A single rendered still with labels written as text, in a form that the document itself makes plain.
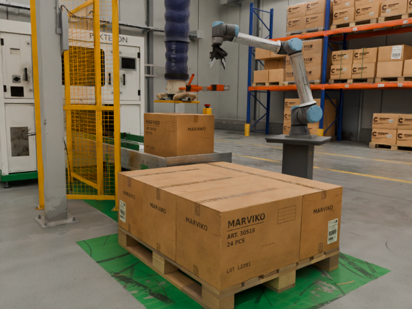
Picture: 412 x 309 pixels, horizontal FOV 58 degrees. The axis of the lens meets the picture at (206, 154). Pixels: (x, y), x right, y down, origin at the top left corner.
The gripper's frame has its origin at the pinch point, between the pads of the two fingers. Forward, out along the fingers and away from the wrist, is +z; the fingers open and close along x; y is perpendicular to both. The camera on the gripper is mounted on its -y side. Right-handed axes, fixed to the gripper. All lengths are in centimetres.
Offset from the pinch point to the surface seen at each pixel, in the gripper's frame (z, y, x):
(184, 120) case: 42, 26, 14
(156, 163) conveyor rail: 79, 36, 36
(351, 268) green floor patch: 132, -113, -24
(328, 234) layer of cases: 107, -107, -6
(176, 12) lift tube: -51, 50, 8
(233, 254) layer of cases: 101, -107, 73
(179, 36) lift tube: -31, 49, 5
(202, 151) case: 69, 26, -5
